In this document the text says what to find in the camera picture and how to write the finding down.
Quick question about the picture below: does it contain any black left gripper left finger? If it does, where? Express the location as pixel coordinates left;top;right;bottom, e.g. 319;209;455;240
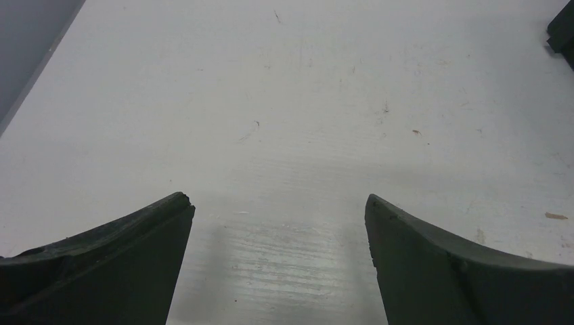
1;192;195;324

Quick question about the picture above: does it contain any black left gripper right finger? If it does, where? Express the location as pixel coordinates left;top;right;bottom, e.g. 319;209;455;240
365;194;573;324

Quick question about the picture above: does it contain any black plastic bin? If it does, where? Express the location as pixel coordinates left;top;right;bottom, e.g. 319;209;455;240
546;0;573;68

